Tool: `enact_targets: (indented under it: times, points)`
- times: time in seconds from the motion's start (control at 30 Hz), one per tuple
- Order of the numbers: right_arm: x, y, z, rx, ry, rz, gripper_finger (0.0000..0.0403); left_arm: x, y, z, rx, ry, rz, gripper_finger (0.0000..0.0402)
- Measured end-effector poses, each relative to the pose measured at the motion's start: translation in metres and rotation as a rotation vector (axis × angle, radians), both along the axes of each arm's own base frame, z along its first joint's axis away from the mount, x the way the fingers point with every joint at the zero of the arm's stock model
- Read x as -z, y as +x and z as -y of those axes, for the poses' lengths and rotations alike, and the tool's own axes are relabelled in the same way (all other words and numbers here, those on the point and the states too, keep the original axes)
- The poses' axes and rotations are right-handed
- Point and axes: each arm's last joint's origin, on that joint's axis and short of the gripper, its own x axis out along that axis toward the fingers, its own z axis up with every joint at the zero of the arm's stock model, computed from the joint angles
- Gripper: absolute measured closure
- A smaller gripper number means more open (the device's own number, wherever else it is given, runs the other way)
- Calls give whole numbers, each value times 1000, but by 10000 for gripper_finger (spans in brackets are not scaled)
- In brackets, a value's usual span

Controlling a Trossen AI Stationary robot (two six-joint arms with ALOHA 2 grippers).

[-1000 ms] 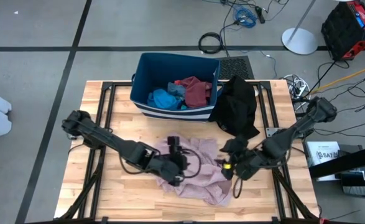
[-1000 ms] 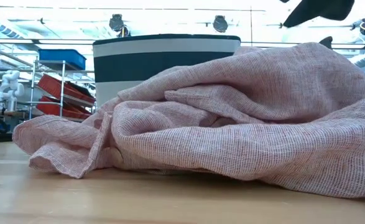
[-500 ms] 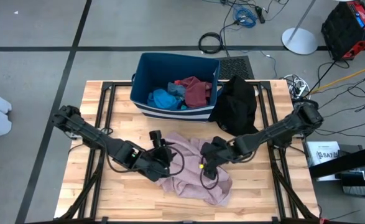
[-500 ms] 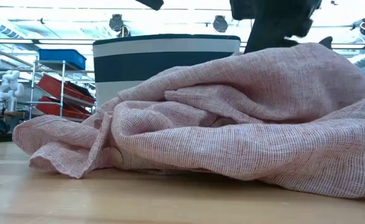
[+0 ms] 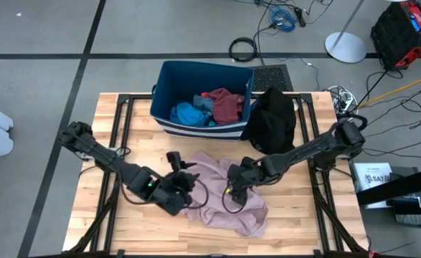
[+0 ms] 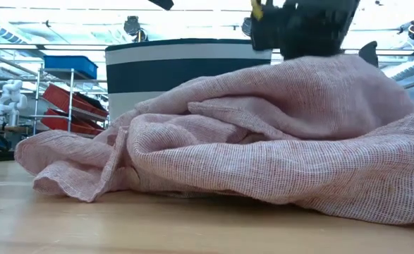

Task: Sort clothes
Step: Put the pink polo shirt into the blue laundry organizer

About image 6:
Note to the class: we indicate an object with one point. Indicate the metal shelf rack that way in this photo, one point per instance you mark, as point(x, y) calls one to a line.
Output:
point(71, 91)

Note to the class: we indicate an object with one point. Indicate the black upright post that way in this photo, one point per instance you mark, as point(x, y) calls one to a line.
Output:
point(369, 53)

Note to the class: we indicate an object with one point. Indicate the blue plastic crate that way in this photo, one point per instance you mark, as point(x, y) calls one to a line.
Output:
point(69, 67)

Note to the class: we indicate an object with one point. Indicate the red plastic shelf bin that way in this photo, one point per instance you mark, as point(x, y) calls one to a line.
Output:
point(65, 98)
point(62, 123)

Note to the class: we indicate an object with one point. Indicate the wooden bench metal legs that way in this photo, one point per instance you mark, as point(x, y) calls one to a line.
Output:
point(2, 128)

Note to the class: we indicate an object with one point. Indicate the pale pink woven shirt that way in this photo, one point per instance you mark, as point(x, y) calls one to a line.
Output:
point(263, 151)

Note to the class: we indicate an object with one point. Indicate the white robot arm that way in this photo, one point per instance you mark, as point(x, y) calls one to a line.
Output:
point(11, 98)

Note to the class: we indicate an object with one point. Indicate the navy white striped fabric bin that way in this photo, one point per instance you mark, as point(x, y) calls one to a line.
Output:
point(178, 70)

